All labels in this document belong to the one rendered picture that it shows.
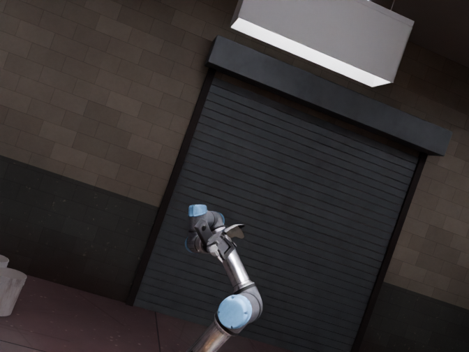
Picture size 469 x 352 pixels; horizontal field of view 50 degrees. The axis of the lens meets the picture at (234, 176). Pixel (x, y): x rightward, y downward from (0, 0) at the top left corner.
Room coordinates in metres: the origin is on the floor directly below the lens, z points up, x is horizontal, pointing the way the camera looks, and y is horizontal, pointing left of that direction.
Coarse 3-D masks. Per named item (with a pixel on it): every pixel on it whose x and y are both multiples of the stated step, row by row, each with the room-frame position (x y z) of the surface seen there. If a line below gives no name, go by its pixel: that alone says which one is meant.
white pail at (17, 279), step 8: (0, 272) 4.80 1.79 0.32; (8, 272) 4.85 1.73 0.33; (16, 272) 4.86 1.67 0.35; (0, 280) 4.58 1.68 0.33; (8, 280) 4.59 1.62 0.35; (16, 280) 4.62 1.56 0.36; (24, 280) 4.73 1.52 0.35; (0, 288) 4.58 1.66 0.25; (8, 288) 4.60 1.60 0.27; (16, 288) 4.65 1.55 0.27; (0, 296) 4.59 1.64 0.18; (8, 296) 4.62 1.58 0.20; (16, 296) 4.70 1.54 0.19; (0, 304) 4.60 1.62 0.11; (8, 304) 4.64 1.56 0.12; (0, 312) 4.62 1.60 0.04; (8, 312) 4.68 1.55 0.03
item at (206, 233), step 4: (200, 220) 1.84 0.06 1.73; (204, 220) 1.84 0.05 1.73; (196, 224) 1.83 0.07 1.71; (200, 224) 1.83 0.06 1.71; (204, 224) 1.84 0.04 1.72; (196, 228) 1.83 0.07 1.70; (200, 228) 1.83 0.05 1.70; (204, 228) 1.84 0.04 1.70; (208, 228) 1.86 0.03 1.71; (200, 232) 1.83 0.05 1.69; (204, 232) 1.85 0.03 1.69; (208, 232) 1.87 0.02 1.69; (200, 236) 1.85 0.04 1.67; (204, 236) 1.86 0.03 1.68; (208, 236) 1.87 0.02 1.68; (204, 240) 1.86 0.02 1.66; (204, 244) 1.89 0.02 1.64
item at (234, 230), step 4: (236, 224) 1.82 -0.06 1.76; (240, 224) 1.80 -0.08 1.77; (228, 228) 1.84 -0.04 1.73; (232, 228) 1.82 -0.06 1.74; (236, 228) 1.81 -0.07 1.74; (240, 228) 1.80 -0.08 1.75; (228, 232) 1.82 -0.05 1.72; (232, 232) 1.83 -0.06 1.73; (236, 232) 1.83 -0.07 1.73; (240, 232) 1.83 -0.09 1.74; (228, 236) 1.85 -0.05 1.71; (232, 236) 1.85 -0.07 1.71; (236, 236) 1.84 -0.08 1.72; (240, 236) 1.84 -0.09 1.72
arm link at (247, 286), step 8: (216, 216) 2.11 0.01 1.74; (216, 224) 2.10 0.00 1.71; (216, 232) 2.09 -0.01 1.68; (232, 256) 2.06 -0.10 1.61; (224, 264) 2.07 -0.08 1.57; (232, 264) 2.05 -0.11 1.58; (240, 264) 2.06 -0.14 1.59; (232, 272) 2.04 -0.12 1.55; (240, 272) 2.04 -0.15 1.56; (232, 280) 2.04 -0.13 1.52; (240, 280) 2.03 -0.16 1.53; (248, 280) 2.04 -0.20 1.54; (240, 288) 2.01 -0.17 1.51; (248, 288) 2.01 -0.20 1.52; (256, 288) 2.03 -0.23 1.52; (256, 296) 1.98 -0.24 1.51
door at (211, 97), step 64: (256, 64) 6.01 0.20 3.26; (192, 128) 6.19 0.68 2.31; (256, 128) 6.38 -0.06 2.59; (320, 128) 6.55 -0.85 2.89; (384, 128) 6.38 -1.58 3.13; (192, 192) 6.28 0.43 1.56; (256, 192) 6.44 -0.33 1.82; (320, 192) 6.61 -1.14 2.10; (384, 192) 6.78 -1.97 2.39; (192, 256) 6.34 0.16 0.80; (256, 256) 6.50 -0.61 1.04; (320, 256) 6.67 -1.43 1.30; (384, 256) 6.84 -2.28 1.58; (192, 320) 6.39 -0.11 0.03; (256, 320) 6.56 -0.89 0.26; (320, 320) 6.75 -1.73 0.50
